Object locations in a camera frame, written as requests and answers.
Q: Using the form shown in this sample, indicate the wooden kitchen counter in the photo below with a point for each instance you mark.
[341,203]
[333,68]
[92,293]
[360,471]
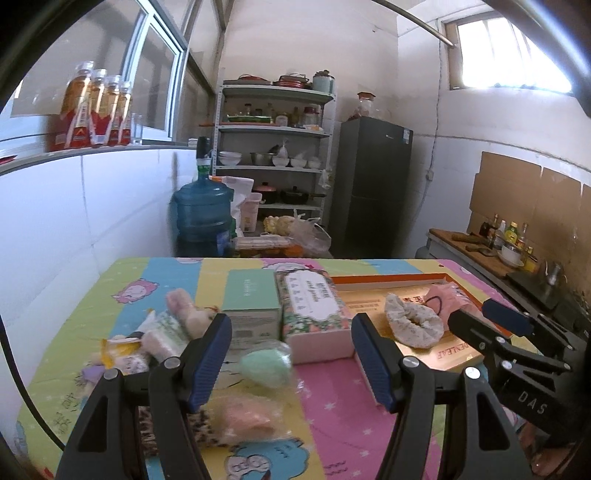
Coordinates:
[491,269]

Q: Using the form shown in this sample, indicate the grey metal shelf rack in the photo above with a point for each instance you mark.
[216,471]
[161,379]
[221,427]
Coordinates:
[281,135]

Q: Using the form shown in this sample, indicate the dark grey refrigerator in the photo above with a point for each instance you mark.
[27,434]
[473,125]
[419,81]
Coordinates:
[371,177]

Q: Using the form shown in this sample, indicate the yellow white snack packet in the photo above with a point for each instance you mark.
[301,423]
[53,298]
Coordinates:
[124,353]

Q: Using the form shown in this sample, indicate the floral tissue box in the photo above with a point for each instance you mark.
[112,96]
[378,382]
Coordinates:
[316,321]

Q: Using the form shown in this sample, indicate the blue water jug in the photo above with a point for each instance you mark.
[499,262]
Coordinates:
[203,218]

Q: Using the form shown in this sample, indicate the mint green pot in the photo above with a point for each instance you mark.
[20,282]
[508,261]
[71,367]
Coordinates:
[324,82]

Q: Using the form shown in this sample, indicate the pink sponge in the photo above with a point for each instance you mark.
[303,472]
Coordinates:
[240,418]

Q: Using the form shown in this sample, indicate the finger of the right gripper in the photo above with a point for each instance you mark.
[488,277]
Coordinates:
[543,332]
[471,325]

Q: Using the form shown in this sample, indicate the cream plush bunny toy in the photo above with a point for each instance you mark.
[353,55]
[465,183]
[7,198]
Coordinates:
[194,319]

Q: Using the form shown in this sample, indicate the leopard print scrunchie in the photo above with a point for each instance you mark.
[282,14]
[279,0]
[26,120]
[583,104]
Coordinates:
[199,425]

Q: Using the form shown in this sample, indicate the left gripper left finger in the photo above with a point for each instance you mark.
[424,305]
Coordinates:
[105,441]

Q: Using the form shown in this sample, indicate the clear plastic bag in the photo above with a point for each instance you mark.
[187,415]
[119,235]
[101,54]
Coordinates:
[311,236]

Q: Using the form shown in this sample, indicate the green white tissue pack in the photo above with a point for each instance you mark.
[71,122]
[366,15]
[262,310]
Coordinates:
[162,336]

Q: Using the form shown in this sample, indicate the mint green box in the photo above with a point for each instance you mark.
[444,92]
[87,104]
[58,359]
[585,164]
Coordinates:
[252,304]

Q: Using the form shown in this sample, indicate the orange rimmed cardboard tray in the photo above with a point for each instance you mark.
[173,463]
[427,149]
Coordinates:
[368,294]

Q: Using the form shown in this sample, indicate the orange drink bottle pack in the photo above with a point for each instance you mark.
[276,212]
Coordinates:
[96,110]

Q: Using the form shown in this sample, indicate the glass jar on refrigerator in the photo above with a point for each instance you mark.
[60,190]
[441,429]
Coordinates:
[366,106]

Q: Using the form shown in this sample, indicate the colourful cartoon table mat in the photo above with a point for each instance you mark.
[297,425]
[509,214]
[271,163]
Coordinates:
[338,431]

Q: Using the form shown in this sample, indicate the white bowl on counter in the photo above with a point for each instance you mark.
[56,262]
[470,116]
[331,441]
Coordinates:
[511,256]

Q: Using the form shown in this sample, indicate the white floral scrunchie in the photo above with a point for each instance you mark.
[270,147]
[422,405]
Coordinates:
[414,325]

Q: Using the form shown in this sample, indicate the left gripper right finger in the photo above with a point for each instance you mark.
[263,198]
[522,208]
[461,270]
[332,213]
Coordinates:
[479,440]

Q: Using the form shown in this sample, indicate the brown cardboard wall sheet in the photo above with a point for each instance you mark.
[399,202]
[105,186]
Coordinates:
[555,207]

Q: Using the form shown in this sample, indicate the green sponge in plastic bag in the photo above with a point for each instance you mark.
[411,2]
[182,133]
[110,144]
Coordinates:
[267,364]

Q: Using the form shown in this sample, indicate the pink folded cloth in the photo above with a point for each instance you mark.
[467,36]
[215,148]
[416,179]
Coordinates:
[444,299]

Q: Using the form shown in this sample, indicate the pink plastic bin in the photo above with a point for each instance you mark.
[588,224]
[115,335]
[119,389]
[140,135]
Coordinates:
[249,212]

